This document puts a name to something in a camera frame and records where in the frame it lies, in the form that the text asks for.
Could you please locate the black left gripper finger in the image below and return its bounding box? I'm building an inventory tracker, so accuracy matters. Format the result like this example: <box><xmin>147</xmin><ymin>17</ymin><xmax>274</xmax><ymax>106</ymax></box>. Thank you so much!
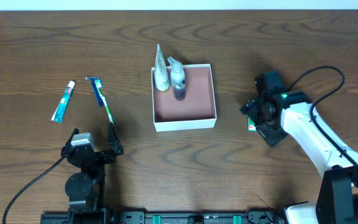
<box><xmin>108</xmin><ymin>123</ymin><xmax>124</xmax><ymax>155</ymax></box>
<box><xmin>65</xmin><ymin>128</ymin><xmax>79</xmax><ymax>146</ymax></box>

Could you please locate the green toothpaste tube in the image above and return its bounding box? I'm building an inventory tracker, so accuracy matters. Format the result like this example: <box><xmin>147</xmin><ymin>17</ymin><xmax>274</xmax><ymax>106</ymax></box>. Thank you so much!
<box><xmin>51</xmin><ymin>80</ymin><xmax>76</xmax><ymax>123</ymax></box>

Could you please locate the green soap packet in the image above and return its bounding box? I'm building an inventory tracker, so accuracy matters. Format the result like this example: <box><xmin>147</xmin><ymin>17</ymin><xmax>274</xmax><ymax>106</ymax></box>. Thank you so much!
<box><xmin>247</xmin><ymin>118</ymin><xmax>257</xmax><ymax>132</ymax></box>

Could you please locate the white cosmetic tube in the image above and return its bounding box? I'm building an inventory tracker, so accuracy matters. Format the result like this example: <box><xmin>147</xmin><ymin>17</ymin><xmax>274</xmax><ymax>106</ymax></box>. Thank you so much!
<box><xmin>154</xmin><ymin>44</ymin><xmax>170</xmax><ymax>92</ymax></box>

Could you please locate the clear spray bottle dark liquid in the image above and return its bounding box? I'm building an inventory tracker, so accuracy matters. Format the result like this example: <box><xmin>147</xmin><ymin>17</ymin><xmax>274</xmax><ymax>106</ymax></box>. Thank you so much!
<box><xmin>168</xmin><ymin>57</ymin><xmax>186</xmax><ymax>101</ymax></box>

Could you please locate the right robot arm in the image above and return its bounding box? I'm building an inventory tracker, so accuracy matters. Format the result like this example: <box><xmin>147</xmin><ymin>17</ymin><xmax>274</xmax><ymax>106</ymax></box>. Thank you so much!
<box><xmin>240</xmin><ymin>71</ymin><xmax>358</xmax><ymax>223</ymax></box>

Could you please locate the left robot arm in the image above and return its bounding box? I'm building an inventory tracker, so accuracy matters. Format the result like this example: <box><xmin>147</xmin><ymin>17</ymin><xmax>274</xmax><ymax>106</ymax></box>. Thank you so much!
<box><xmin>61</xmin><ymin>123</ymin><xmax>124</xmax><ymax>223</ymax></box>

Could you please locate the green white toothbrush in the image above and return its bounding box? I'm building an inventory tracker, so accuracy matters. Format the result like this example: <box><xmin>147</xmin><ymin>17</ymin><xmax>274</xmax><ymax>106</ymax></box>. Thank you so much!
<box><xmin>96</xmin><ymin>79</ymin><xmax>114</xmax><ymax>124</ymax></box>

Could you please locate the blue disposable razor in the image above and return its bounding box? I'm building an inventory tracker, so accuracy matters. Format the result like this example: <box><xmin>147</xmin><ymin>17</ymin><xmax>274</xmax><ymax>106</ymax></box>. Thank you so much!
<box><xmin>85</xmin><ymin>76</ymin><xmax>104</xmax><ymax>107</ymax></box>

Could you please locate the white cardboard box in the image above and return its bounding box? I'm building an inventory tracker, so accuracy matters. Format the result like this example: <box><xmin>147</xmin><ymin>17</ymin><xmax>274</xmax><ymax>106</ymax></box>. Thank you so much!
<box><xmin>152</xmin><ymin>64</ymin><xmax>217</xmax><ymax>132</ymax></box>

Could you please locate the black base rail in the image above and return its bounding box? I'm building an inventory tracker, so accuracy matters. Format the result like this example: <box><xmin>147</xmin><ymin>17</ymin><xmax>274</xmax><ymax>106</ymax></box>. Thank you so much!
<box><xmin>40</xmin><ymin>210</ymin><xmax>286</xmax><ymax>224</ymax></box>

